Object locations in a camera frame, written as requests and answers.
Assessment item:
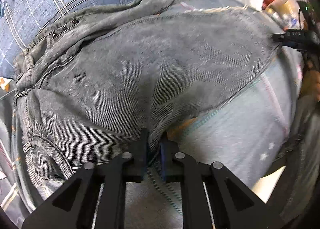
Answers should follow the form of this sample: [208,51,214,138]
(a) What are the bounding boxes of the grey denim pants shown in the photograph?
[13,0,282,210]

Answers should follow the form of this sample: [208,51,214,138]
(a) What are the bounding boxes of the right hand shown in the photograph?
[300,53,319,102]

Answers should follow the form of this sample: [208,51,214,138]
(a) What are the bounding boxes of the grey patterned bed sheet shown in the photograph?
[0,0,304,229]

